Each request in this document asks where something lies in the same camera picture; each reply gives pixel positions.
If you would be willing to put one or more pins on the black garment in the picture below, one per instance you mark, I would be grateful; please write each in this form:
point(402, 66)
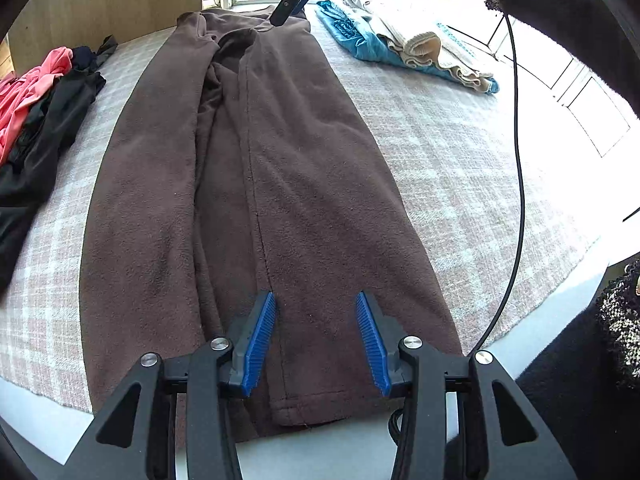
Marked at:
point(45, 135)

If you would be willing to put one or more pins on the folded beige knit cardigan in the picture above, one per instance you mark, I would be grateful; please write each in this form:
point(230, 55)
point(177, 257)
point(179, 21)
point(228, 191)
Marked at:
point(425, 45)

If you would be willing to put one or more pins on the folded blue garment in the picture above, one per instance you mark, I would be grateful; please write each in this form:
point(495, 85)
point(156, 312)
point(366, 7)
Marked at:
point(365, 40)

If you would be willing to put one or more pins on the olive garment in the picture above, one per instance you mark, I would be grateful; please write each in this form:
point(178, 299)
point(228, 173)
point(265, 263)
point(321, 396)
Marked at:
point(105, 50)

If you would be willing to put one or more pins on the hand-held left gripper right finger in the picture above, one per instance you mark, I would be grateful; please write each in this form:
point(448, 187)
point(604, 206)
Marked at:
point(372, 345)

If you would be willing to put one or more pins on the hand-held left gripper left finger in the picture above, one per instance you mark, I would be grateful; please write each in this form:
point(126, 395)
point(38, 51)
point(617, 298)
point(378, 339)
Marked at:
point(260, 340)

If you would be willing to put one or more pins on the wooden panel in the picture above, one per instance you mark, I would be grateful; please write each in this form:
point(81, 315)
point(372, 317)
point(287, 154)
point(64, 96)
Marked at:
point(100, 0)

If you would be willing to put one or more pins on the person's black tweed-trimmed jacket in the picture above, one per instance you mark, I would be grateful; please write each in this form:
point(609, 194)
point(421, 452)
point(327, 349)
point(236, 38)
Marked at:
point(565, 385)

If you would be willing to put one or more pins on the plaid blanket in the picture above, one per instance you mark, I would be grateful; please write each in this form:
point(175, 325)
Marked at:
point(450, 160)

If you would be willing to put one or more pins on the pink garment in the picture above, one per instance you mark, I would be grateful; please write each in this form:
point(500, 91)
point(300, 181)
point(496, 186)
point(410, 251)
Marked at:
point(25, 95)

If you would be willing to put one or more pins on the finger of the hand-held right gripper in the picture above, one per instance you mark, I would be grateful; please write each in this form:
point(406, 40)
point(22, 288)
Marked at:
point(287, 10)

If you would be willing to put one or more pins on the person's right forearm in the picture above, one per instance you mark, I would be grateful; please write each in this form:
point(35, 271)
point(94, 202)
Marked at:
point(560, 5)

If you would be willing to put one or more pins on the brown fleece garment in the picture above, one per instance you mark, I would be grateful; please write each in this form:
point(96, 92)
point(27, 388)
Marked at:
point(310, 185)

